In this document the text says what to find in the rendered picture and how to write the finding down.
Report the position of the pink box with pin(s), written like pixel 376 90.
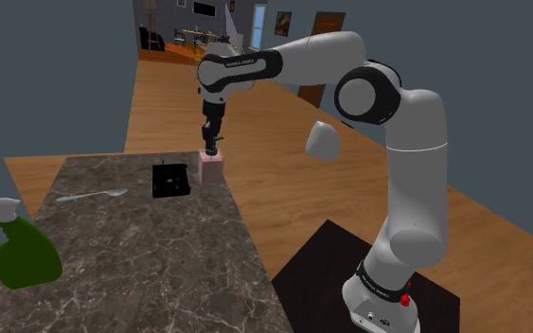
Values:
pixel 210 168

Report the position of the black armchair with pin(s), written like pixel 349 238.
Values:
pixel 150 40

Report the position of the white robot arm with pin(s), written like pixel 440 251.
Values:
pixel 416 152

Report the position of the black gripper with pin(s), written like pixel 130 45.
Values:
pixel 213 115

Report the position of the green spray bottle white trigger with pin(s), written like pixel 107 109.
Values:
pixel 23 258

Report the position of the silver spoon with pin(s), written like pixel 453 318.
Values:
pixel 114 192

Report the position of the window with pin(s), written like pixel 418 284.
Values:
pixel 258 27

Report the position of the framed wall picture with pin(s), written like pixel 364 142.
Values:
pixel 282 24

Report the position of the dining table with chairs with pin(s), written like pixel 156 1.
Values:
pixel 197 35

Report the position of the brown door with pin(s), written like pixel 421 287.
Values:
pixel 328 23

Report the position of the black wall screen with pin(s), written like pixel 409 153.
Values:
pixel 204 8

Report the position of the black square box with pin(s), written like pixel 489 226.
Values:
pixel 170 180

